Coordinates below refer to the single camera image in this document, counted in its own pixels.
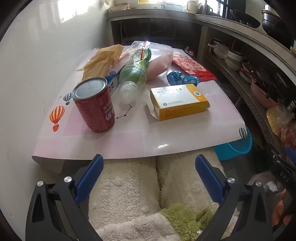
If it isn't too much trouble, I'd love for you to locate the dark kettle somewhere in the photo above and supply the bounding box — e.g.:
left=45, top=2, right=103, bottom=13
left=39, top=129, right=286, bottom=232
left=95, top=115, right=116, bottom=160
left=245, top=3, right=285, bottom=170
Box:
left=196, top=2, right=213, bottom=16

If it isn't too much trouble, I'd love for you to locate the yellow plastic bag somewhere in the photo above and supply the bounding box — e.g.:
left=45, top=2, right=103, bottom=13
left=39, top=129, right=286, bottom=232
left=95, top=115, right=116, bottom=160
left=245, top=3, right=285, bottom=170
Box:
left=266, top=105, right=294, bottom=137

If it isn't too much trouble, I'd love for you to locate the white plastic bag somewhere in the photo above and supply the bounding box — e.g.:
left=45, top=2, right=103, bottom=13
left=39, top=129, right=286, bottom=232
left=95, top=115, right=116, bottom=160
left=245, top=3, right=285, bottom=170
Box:
left=209, top=41, right=228, bottom=59

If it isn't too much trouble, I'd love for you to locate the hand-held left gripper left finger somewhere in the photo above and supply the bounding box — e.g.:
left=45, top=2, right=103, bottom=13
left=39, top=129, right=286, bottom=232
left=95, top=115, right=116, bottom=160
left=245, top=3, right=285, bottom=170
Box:
left=25, top=153, right=104, bottom=241

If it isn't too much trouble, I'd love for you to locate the yellow cloth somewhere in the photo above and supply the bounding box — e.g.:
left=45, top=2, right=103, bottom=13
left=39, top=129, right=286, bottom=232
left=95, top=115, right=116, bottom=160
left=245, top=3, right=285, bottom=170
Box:
left=79, top=44, right=125, bottom=84

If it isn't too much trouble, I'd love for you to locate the clear plastic container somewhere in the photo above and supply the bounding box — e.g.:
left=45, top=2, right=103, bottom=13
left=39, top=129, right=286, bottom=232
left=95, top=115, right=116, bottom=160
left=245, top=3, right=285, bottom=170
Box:
left=131, top=40, right=174, bottom=81

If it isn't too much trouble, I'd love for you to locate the stack of white bowls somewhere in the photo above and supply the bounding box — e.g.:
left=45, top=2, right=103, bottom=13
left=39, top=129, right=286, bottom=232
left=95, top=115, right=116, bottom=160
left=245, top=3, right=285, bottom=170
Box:
left=225, top=50, right=245, bottom=71

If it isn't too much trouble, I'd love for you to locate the yellow and white medicine box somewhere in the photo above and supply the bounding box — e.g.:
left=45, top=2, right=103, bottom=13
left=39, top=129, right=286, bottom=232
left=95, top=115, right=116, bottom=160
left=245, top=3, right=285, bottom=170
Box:
left=146, top=84, right=211, bottom=121

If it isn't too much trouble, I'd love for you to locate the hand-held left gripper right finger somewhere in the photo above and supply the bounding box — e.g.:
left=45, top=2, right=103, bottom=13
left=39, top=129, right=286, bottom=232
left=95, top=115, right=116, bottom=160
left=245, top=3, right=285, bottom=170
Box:
left=195, top=154, right=274, bottom=241

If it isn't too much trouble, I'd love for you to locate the clear bottle with green label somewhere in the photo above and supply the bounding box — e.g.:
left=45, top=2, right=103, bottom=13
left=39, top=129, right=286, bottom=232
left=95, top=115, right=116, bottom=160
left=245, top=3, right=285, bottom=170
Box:
left=119, top=46, right=152, bottom=104

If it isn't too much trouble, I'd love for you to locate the stack of plates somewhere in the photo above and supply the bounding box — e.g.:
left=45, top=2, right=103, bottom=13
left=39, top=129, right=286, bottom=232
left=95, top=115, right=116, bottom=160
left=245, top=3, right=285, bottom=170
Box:
left=239, top=61, right=255, bottom=82

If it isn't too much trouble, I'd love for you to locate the black wok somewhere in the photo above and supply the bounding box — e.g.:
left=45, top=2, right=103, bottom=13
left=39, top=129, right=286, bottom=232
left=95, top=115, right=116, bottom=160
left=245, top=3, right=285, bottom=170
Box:
left=229, top=9, right=261, bottom=29

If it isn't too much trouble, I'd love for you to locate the blue foil wrapper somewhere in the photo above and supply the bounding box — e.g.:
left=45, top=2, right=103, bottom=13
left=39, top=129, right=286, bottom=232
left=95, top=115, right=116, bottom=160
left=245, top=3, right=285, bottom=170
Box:
left=166, top=71, right=185, bottom=85
left=183, top=75, right=200, bottom=87

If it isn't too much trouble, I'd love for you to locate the green fluffy cloth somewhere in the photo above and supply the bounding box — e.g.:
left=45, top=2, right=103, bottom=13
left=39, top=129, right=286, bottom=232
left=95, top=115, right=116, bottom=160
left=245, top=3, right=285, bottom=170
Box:
left=159, top=203, right=232, bottom=241

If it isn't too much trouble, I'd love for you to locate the pink basin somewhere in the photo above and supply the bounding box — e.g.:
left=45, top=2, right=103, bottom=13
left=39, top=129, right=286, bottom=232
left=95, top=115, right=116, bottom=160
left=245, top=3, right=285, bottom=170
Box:
left=250, top=77, right=278, bottom=109

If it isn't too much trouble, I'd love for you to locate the black pot with steel rim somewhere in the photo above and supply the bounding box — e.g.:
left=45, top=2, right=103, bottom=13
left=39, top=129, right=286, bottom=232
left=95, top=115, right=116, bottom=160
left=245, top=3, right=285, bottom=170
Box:
left=261, top=5, right=290, bottom=49

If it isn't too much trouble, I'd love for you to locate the red plastic bag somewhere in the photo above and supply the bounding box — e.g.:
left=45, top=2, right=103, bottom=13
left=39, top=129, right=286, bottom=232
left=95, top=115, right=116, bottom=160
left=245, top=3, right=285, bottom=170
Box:
left=281, top=123, right=296, bottom=149

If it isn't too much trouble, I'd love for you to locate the blue plastic basket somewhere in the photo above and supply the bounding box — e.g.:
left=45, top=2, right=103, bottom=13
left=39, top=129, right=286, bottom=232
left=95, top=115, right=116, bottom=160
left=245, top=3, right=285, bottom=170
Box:
left=214, top=126, right=253, bottom=161

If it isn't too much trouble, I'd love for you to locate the balloon print table cover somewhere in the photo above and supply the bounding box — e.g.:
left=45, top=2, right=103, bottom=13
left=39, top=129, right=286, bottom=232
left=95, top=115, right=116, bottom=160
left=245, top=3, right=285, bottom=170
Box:
left=31, top=45, right=247, bottom=174

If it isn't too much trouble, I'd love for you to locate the red drink can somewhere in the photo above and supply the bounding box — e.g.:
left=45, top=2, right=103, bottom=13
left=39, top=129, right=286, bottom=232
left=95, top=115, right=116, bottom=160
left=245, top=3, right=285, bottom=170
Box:
left=72, top=77, right=115, bottom=133

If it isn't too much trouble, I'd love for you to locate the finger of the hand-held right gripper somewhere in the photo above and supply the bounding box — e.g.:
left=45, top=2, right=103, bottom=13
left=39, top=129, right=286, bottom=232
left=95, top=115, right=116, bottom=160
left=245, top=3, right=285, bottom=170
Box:
left=285, top=146, right=296, bottom=163

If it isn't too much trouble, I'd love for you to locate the long white printed carton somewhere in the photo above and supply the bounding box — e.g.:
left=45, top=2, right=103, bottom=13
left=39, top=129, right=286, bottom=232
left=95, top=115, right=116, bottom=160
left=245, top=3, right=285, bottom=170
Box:
left=105, top=64, right=126, bottom=96

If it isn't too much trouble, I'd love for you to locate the clear wrapper with red print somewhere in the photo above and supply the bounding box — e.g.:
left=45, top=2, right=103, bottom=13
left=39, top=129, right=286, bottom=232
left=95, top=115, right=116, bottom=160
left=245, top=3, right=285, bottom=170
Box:
left=118, top=46, right=137, bottom=67

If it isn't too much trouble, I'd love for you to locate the person's right hand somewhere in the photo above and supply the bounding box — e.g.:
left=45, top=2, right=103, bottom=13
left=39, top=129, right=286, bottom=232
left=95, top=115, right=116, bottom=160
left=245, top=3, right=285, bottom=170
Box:
left=272, top=189, right=294, bottom=227

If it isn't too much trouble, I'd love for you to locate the red snack packet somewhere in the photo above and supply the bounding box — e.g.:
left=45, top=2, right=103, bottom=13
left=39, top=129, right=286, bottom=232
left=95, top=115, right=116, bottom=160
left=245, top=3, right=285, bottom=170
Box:
left=171, top=52, right=218, bottom=82

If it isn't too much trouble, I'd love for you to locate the white mug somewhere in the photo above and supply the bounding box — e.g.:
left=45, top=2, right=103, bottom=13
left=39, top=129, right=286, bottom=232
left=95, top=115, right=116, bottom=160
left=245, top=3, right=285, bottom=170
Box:
left=186, top=0, right=197, bottom=14

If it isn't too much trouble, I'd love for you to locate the pale bowl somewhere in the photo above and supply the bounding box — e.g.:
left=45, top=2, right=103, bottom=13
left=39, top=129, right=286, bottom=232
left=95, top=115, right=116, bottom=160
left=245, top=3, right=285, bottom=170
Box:
left=114, top=2, right=131, bottom=11

